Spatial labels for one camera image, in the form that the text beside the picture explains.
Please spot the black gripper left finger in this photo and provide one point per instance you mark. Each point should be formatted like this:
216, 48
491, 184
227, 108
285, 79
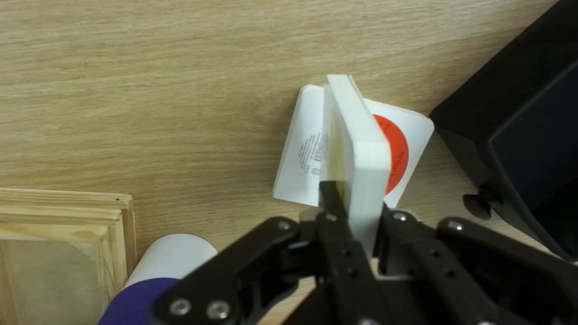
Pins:
253, 263

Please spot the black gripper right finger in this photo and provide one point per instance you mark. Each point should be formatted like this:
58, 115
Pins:
480, 271

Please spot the black book holder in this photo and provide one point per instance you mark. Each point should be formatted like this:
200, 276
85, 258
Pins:
529, 144

